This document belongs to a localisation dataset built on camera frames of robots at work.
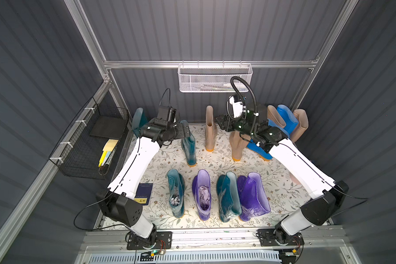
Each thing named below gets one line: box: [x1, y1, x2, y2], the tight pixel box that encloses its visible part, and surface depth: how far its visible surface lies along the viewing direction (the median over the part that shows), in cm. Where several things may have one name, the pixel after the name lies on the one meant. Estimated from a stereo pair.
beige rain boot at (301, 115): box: [290, 108, 309, 143], surface depth 89 cm
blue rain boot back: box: [277, 104, 299, 139], surface depth 90 cm
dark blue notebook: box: [133, 182, 154, 206], surface depth 88 cm
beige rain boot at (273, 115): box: [266, 104, 286, 129], surface depth 91 cm
